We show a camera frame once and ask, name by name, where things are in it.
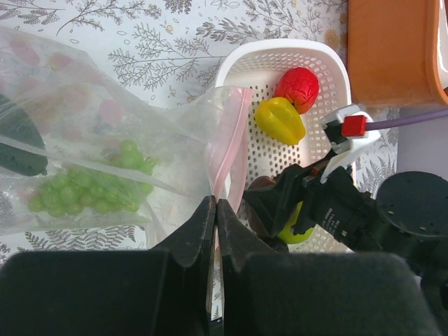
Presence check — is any yellow banana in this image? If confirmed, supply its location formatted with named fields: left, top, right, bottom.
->
left=254, top=97, right=306, bottom=146

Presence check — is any white perforated plastic basket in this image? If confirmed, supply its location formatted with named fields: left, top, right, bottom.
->
left=213, top=38, right=358, bottom=253

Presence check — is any green grape bunch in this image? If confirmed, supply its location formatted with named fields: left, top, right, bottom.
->
left=27, top=139, right=158, bottom=218

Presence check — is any orange plastic tub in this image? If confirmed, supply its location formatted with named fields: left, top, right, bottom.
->
left=347, top=1, right=447, bottom=107

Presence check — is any green pear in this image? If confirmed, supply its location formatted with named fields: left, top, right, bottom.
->
left=276, top=201, right=316, bottom=245

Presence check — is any red tomato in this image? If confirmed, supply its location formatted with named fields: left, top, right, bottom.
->
left=274, top=67, right=319, bottom=115

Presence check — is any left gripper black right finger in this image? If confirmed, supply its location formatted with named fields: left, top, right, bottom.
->
left=216, top=200, right=440, bottom=335

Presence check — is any floral patterned table mat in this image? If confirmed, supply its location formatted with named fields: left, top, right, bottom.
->
left=0, top=0, right=400, bottom=319

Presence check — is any clear zip top bag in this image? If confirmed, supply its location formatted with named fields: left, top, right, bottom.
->
left=1, top=28, right=252, bottom=244

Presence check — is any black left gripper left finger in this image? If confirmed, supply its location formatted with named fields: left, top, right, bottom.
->
left=1, top=196, right=216, bottom=335

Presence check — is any dark green avocado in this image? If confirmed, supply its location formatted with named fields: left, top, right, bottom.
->
left=1, top=95, right=48, bottom=176

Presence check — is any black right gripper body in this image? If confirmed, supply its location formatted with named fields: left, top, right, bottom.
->
left=243, top=164, right=447, bottom=315

